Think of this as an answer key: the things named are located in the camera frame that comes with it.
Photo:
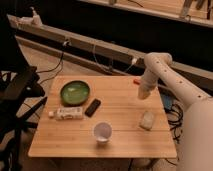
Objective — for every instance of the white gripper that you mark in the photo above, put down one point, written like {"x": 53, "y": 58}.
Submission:
{"x": 144, "y": 92}

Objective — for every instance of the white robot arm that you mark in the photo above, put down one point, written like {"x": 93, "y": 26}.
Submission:
{"x": 196, "y": 148}

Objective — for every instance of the small orange object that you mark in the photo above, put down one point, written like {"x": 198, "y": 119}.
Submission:
{"x": 136, "y": 81}

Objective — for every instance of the blue box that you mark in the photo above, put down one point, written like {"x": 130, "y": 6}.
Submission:
{"x": 167, "y": 101}

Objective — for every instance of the black remote control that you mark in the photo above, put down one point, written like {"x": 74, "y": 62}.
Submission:
{"x": 92, "y": 107}

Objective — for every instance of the white plastic cup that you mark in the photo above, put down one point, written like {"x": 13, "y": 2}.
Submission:
{"x": 102, "y": 132}

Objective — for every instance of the wooden table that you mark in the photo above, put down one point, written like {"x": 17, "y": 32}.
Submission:
{"x": 121, "y": 108}

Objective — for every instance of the green bowl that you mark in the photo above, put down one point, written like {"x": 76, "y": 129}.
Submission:
{"x": 74, "y": 93}

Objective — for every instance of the white toothpaste tube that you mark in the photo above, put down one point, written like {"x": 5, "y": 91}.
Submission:
{"x": 67, "y": 113}

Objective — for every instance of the black chair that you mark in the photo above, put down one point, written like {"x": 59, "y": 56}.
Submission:
{"x": 20, "y": 94}

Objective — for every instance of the white spray bottle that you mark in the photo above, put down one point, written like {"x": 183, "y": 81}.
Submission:
{"x": 36, "y": 18}

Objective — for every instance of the white plug with cable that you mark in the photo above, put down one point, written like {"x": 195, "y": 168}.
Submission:
{"x": 133, "y": 62}

